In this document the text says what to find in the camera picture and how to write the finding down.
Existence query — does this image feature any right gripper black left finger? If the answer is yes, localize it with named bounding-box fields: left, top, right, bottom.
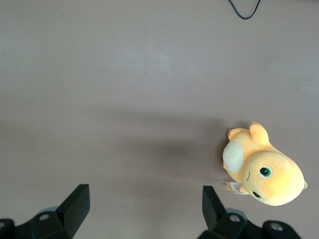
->
left=0, top=183, right=91, bottom=239

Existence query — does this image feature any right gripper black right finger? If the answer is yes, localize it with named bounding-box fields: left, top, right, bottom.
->
left=198, top=185, right=303, bottom=239

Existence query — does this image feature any orange plush toy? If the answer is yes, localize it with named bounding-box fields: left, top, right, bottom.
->
left=221, top=120, right=309, bottom=207

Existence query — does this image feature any thin black looped cable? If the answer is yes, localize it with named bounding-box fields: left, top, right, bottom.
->
left=227, top=0, right=261, bottom=20

